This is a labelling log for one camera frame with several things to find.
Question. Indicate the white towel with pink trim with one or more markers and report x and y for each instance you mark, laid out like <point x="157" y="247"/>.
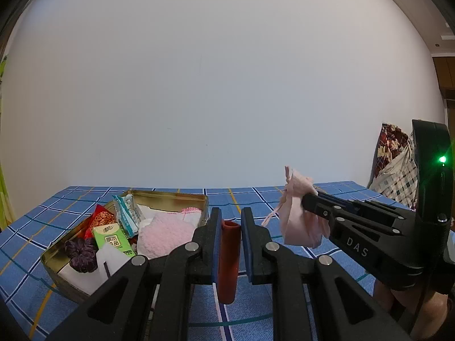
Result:
<point x="190" y="216"/>

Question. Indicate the red gold embroidered pouch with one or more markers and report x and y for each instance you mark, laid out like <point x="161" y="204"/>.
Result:
<point x="101" y="218"/>

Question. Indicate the cotton swab packet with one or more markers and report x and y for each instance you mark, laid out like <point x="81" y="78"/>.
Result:
<point x="128" y="215"/>

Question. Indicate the dark purple scrunchie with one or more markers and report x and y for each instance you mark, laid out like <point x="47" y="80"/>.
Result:
<point x="82" y="255"/>

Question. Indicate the white paper liner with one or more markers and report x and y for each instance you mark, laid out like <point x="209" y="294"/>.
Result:
<point x="76" y="282"/>

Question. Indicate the dark red floral pillow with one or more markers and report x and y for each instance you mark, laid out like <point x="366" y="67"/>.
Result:
<point x="389" y="149"/>

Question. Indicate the person's right forearm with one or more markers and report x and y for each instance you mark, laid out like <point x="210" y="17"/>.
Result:
<point x="405" y="309"/>

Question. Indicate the blue plaid bed sheet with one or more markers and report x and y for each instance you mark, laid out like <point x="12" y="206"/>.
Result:
<point x="32" y="220"/>

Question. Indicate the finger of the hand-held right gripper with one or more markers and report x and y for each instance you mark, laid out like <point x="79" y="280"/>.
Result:
<point x="373" y="206"/>
<point x="355" y="234"/>

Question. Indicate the green tissue pack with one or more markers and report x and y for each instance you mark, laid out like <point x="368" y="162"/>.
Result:
<point x="113" y="243"/>

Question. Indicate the brown wooden door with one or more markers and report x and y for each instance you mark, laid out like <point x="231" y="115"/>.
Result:
<point x="446" y="74"/>

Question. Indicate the pink cloth pouch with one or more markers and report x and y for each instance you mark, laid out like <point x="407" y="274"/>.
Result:
<point x="298" y="220"/>

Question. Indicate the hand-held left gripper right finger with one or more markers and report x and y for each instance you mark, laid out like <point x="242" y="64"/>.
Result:
<point x="247" y="245"/>

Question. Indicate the gold tin box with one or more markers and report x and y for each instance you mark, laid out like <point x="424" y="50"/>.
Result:
<point x="177" y="200"/>

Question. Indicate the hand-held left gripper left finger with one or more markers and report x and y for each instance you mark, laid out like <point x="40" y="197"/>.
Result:
<point x="215" y="245"/>

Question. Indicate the pink fluffy puff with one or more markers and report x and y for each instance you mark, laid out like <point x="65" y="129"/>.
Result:
<point x="165" y="238"/>

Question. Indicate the beige plaid cloth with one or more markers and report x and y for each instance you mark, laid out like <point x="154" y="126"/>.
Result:
<point x="401" y="181"/>

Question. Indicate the red tube case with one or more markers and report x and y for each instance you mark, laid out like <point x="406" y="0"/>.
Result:
<point x="228" y="255"/>

